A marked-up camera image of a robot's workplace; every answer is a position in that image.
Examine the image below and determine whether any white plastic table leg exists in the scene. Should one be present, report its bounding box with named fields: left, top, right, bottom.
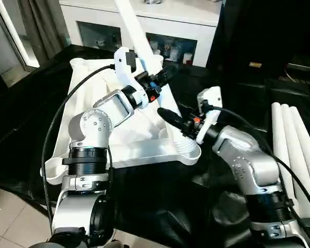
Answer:
left=289, top=105, right=310, bottom=202
left=280, top=103, right=310, bottom=220
left=113, top=0, right=200, bottom=161
left=271, top=102, right=300, bottom=207

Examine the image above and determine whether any white plastic table top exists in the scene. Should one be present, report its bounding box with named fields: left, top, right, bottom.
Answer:
left=40, top=55, right=202, bottom=185

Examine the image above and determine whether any white glass-door cabinet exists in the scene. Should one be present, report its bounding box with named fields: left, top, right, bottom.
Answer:
left=58, top=0, right=220, bottom=68

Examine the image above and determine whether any black shiny mat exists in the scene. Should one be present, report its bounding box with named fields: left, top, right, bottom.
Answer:
left=0, top=43, right=310, bottom=248

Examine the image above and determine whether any black backdrop cloth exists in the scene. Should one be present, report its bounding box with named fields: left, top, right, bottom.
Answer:
left=206, top=0, right=310, bottom=81

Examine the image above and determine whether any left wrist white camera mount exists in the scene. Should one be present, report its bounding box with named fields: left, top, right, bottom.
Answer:
left=113, top=47, right=148, bottom=109

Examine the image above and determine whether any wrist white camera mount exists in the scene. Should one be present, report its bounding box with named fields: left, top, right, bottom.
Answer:
left=195, top=86, right=223, bottom=145
left=113, top=47, right=148, bottom=109

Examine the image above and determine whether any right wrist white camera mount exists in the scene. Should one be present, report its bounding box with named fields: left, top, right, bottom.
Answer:
left=195, top=86, right=223, bottom=145

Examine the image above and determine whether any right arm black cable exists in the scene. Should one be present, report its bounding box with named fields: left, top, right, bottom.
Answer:
left=203, top=103, right=310, bottom=243

